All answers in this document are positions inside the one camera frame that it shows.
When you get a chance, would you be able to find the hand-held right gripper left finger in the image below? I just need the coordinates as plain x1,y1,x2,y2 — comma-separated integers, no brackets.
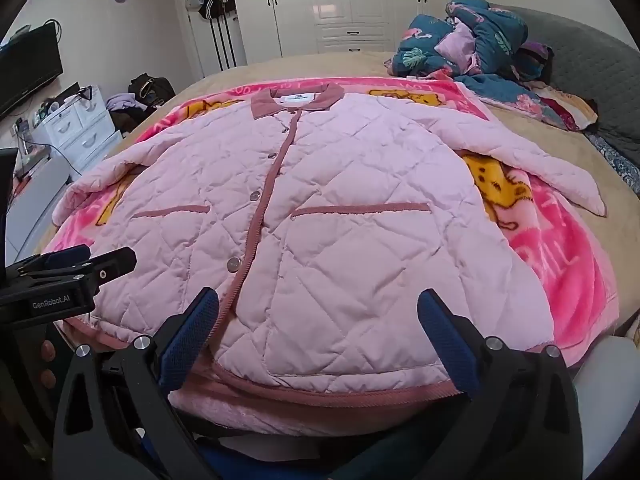
52,287,221,480

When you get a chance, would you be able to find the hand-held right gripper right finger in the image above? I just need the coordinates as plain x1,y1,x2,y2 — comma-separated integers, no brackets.
417,287,583,480

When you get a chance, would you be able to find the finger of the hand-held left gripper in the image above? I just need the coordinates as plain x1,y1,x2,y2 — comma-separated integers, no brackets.
75,247,137,293
5,244,93,278

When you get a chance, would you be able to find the pink quilted jacket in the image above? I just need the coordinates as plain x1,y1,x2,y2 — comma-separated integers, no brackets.
52,84,608,438

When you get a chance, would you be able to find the person's left hand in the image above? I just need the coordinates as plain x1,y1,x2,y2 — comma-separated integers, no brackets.
39,339,58,390

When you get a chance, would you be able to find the white drawer cabinet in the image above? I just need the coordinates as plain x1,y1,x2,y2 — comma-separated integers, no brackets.
30,85,124,173

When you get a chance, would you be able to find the pink bear printed blanket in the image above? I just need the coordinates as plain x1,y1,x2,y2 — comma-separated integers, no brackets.
50,76,621,368

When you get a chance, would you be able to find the dark brown cloth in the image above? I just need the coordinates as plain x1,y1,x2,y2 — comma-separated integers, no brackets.
109,107,153,134

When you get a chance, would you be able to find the purple cloth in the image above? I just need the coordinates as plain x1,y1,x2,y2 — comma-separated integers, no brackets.
106,93,146,112

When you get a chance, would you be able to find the black bag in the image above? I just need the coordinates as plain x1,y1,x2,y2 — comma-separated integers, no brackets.
128,73,177,109

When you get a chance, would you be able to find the black television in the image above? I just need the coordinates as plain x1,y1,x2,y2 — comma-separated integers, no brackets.
0,24,64,122

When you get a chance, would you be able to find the bed with tan sheet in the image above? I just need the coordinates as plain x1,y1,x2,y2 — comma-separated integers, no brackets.
37,50,640,351

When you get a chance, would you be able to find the white door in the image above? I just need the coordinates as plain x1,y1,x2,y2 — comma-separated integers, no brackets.
179,0,248,80

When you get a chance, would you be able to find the red yellow printed cloth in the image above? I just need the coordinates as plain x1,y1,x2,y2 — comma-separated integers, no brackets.
529,84,599,132

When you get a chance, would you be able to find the teal flamingo printed quilt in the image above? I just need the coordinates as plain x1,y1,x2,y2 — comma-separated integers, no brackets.
384,0,556,122

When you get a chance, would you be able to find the grey quilted headboard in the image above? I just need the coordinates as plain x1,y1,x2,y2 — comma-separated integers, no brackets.
500,6,640,166

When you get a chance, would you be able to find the white wardrobe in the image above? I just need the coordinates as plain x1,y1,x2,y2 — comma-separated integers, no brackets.
227,0,453,67

